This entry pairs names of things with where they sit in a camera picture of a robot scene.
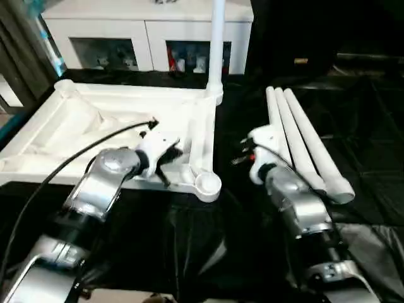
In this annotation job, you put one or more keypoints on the black case with yellow label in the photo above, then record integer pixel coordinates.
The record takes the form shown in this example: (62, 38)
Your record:
(315, 31)

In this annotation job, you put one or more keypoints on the white glass-door cabinet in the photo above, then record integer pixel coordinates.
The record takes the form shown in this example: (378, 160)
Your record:
(139, 28)

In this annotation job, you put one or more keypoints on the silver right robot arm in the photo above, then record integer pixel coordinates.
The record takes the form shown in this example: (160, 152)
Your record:
(300, 202)

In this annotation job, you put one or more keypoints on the white plastic table leg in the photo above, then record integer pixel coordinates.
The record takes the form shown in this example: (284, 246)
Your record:
(309, 132)
(289, 126)
(274, 120)
(216, 44)

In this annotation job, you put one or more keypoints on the black work mat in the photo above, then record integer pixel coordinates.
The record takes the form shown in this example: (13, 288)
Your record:
(252, 252)

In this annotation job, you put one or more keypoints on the white upturned plastic table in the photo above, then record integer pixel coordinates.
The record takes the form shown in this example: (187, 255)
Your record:
(76, 120)

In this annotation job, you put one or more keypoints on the grey curtain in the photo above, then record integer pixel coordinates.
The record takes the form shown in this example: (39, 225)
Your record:
(22, 44)

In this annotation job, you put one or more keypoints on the teal floor mat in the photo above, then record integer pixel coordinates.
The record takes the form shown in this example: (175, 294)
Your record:
(5, 124)

